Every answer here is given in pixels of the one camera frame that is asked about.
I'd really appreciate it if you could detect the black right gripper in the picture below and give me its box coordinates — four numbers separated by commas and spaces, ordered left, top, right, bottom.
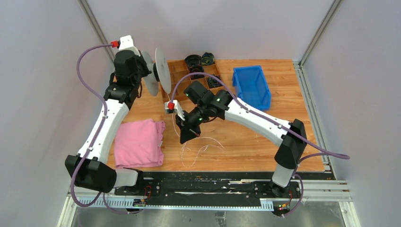
175, 103, 209, 144

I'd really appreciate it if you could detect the grey perforated cable spool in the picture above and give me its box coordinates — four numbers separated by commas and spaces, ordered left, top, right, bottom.
141, 48, 172, 96

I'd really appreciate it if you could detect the thin white cable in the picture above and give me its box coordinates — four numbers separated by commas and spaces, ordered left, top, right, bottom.
170, 113, 225, 168

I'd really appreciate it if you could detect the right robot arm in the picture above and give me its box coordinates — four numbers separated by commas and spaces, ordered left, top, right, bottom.
165, 81, 306, 197

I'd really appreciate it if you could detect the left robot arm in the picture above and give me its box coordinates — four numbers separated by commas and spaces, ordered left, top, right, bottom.
65, 50, 153, 195

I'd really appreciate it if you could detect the wooden divided tray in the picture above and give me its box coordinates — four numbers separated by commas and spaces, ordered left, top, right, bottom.
160, 60, 224, 102

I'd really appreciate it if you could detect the green patterned rolled tie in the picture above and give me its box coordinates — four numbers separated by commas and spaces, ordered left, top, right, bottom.
207, 77, 222, 89

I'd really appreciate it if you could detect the pink folded cloth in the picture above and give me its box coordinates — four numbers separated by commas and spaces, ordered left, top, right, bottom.
114, 119, 166, 169

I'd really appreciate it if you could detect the orange black rolled tie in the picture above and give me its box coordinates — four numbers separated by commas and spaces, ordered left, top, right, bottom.
189, 65, 204, 80

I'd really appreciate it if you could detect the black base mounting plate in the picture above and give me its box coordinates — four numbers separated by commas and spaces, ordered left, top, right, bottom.
96, 172, 306, 211

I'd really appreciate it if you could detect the blue plastic bin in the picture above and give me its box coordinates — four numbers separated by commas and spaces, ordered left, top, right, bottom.
232, 65, 271, 111

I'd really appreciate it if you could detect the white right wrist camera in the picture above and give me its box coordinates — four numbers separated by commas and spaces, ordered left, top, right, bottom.
164, 100, 185, 121

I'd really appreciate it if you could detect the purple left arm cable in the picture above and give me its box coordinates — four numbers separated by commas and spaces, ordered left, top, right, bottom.
70, 41, 148, 215

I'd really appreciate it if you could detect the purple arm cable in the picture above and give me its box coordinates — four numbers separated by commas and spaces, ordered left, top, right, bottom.
167, 72, 350, 218
70, 41, 148, 215

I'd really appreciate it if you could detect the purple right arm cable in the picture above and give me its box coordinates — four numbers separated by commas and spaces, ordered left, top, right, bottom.
167, 72, 350, 218

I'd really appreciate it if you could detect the aluminium frame rail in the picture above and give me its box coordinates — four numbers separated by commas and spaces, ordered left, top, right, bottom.
76, 178, 352, 212

